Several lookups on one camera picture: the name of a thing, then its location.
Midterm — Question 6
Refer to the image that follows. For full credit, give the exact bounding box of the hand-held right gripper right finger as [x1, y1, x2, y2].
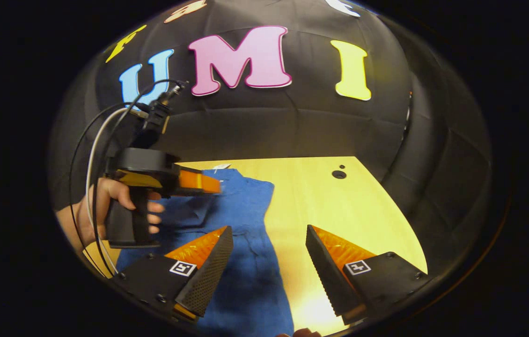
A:
[305, 225, 430, 326]

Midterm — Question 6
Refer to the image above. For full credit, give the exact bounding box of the black backdrop cloth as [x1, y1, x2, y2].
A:
[49, 0, 492, 263]

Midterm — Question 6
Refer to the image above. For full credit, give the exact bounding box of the white cable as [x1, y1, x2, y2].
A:
[85, 107, 132, 278]

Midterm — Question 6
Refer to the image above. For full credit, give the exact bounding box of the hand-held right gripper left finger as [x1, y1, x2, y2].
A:
[114, 226, 235, 324]

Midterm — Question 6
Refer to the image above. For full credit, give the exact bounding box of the blue knit garment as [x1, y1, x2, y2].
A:
[115, 168, 295, 337]

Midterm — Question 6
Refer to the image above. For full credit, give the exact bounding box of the black cable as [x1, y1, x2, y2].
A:
[68, 102, 150, 257]
[92, 79, 188, 278]

